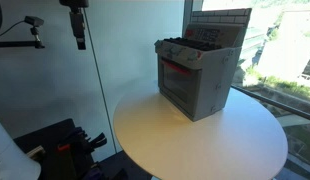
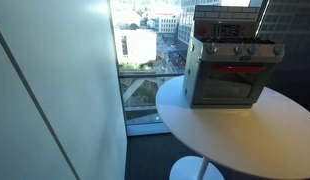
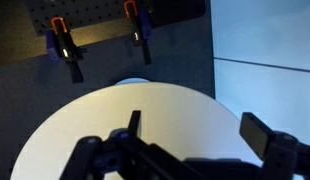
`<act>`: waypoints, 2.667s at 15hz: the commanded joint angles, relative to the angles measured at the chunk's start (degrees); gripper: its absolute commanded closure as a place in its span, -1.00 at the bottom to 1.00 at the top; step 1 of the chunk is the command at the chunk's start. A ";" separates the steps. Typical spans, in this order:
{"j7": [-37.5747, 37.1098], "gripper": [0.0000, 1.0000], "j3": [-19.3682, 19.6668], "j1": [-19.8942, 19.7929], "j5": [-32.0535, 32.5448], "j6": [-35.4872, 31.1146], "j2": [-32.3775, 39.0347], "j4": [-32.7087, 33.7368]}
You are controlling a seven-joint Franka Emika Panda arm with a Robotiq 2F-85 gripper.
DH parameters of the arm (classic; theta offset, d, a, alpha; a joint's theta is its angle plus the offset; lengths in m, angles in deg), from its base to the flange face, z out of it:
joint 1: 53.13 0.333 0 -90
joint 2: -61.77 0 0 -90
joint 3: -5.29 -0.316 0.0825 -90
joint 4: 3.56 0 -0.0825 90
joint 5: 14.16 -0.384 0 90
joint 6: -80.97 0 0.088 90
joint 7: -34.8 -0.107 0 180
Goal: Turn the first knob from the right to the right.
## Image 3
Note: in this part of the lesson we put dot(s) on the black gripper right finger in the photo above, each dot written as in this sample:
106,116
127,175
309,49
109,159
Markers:
258,137

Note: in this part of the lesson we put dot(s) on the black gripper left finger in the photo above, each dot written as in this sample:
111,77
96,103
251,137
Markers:
135,122

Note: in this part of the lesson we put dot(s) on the round white table top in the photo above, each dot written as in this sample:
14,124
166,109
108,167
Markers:
175,110

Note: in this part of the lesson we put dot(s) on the orange black spring clamp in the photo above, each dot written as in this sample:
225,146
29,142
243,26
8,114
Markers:
66,50
139,31

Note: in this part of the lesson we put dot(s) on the black perforated mounting board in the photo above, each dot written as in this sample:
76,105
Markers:
95,11

